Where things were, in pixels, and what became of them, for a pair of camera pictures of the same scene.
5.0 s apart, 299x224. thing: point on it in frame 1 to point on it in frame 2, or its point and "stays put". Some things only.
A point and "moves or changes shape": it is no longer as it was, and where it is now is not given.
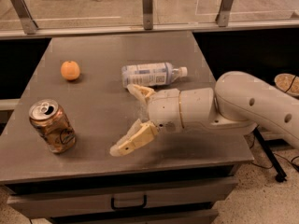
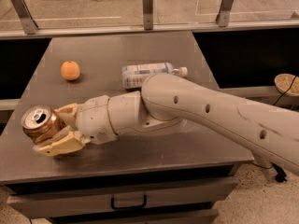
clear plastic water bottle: x=149 y=75 stays put
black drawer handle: x=145 y=203 stays put
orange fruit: x=70 y=70 stays put
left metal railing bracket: x=27 y=22 stays put
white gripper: x=164 y=109 to x=92 y=119
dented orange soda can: x=52 y=123 moves or changes shape
